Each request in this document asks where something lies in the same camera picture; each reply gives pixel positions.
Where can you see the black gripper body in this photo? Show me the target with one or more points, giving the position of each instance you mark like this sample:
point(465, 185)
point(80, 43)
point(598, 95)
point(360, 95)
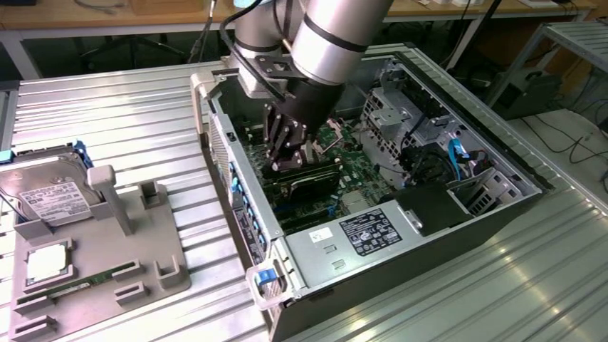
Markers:
point(313, 103)

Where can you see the black chair base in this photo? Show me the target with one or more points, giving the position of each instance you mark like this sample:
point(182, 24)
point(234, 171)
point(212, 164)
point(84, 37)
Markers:
point(137, 46)

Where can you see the metal socket cover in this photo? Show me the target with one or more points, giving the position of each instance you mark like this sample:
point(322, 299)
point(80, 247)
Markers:
point(334, 137)

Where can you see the metal slat side table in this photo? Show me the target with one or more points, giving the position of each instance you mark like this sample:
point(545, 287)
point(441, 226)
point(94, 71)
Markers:
point(578, 39)

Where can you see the graphics card with metal bracket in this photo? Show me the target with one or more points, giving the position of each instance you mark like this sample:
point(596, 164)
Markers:
point(313, 189)

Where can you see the grey parts rack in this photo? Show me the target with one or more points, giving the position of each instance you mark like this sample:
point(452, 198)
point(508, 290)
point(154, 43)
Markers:
point(104, 242)

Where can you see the wooden desk with white frame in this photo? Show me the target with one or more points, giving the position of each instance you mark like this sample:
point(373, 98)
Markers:
point(142, 16)

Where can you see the CPU with silver lid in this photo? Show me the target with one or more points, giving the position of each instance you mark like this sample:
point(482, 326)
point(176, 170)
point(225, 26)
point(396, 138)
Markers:
point(46, 263)

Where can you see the black expansion slot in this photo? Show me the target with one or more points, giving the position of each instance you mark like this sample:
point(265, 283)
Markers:
point(304, 214)
point(308, 223)

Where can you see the wrist camera with black bracket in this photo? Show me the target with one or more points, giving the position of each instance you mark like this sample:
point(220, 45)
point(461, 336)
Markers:
point(268, 71)

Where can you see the silver chipset heatsink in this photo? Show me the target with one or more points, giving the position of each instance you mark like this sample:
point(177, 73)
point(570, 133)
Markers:
point(358, 201)

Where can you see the grey perforated drive cage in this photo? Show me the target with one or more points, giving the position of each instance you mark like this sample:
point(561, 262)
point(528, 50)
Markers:
point(384, 142)

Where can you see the blue case latch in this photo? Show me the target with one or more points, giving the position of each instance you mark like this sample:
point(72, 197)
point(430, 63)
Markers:
point(265, 277)

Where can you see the green motherboard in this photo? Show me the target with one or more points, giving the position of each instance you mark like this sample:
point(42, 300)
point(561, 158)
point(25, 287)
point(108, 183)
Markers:
point(360, 171)

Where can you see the grey disk bay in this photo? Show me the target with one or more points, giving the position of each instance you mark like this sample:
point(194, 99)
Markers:
point(484, 197)

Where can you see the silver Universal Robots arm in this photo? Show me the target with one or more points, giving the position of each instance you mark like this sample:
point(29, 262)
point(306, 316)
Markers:
point(332, 42)

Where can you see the open black PC case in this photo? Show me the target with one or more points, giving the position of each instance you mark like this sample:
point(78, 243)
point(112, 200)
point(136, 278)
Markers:
point(498, 142)

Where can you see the grey power supply unit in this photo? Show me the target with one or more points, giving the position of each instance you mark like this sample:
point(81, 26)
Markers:
point(313, 260)

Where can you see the blue disk carrier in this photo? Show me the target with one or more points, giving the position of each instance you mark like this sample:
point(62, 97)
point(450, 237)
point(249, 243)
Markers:
point(81, 153)

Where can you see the silver hard disk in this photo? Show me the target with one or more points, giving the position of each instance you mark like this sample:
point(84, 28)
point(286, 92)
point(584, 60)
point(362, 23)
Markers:
point(42, 189)

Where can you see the black plastic cover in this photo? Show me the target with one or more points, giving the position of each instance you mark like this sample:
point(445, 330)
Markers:
point(426, 210)

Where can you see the green RAM stick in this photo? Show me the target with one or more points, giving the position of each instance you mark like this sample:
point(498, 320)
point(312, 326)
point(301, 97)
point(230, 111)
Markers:
point(89, 279)

